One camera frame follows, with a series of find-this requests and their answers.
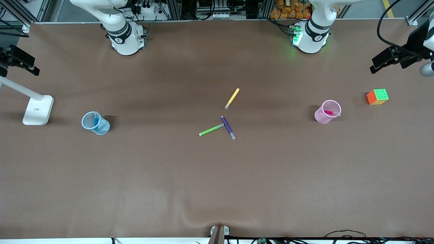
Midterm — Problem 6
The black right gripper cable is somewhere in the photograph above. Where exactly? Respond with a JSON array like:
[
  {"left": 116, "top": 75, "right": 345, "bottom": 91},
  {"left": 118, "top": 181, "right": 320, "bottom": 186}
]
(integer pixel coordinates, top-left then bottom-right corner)
[{"left": 0, "top": 20, "right": 30, "bottom": 38}]

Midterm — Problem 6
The orange snack pile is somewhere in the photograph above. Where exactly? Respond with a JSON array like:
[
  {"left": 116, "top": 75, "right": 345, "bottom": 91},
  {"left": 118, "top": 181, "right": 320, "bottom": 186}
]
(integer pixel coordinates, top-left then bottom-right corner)
[{"left": 270, "top": 0, "right": 312, "bottom": 20}]

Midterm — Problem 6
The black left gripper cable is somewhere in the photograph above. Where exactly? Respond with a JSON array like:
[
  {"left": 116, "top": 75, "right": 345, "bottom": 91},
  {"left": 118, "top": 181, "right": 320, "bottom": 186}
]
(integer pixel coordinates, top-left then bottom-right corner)
[{"left": 376, "top": 0, "right": 416, "bottom": 58}]

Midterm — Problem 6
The green marker pen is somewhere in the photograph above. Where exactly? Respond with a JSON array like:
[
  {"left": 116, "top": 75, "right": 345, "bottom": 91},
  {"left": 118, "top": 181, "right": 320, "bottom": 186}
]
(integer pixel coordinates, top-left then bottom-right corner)
[{"left": 199, "top": 123, "right": 225, "bottom": 137}]

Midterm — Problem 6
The white desk lamp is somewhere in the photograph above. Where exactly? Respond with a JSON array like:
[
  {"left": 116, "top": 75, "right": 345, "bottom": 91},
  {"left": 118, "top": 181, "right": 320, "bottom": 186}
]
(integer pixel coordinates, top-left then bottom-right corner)
[{"left": 0, "top": 75, "right": 55, "bottom": 126}]

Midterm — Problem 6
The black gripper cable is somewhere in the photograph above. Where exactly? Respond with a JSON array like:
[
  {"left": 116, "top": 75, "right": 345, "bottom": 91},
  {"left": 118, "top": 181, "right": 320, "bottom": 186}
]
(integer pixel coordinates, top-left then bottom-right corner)
[
  {"left": 376, "top": 0, "right": 416, "bottom": 58},
  {"left": 0, "top": 20, "right": 30, "bottom": 38}
]

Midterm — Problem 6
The translucent pink plastic cup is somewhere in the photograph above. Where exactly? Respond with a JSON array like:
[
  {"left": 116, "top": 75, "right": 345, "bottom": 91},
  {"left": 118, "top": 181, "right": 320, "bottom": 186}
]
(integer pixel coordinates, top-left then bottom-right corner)
[{"left": 314, "top": 100, "right": 342, "bottom": 124}]

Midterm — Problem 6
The yellow marker pen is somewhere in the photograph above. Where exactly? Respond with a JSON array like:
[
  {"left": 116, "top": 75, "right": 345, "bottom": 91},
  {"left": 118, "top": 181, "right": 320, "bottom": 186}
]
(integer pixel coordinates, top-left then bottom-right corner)
[{"left": 224, "top": 88, "right": 240, "bottom": 109}]

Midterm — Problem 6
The translucent blue plastic cup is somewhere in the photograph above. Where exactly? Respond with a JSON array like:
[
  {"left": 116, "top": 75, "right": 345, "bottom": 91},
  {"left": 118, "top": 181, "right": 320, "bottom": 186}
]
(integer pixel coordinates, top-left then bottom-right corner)
[{"left": 81, "top": 111, "right": 111, "bottom": 136}]

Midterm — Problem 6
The colourful puzzle cube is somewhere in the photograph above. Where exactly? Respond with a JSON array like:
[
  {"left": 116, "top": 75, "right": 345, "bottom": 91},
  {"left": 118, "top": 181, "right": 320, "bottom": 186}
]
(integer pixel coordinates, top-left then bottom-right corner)
[{"left": 367, "top": 89, "right": 389, "bottom": 105}]

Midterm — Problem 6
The aluminium frame post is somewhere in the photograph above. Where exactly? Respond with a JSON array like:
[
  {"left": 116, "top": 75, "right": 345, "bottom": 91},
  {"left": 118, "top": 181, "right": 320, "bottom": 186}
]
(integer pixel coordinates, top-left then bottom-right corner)
[
  {"left": 5, "top": 0, "right": 53, "bottom": 33},
  {"left": 405, "top": 0, "right": 434, "bottom": 26}
]

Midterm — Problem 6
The purple marker pen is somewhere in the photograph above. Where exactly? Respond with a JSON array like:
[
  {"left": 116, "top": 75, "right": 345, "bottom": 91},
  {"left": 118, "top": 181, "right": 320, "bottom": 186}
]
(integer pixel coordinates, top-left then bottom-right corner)
[{"left": 221, "top": 116, "right": 236, "bottom": 140}]

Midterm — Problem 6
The white power strip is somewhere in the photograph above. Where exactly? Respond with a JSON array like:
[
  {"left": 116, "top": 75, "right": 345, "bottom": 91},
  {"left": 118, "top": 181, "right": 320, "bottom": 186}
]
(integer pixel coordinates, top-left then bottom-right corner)
[{"left": 135, "top": 3, "right": 160, "bottom": 15}]

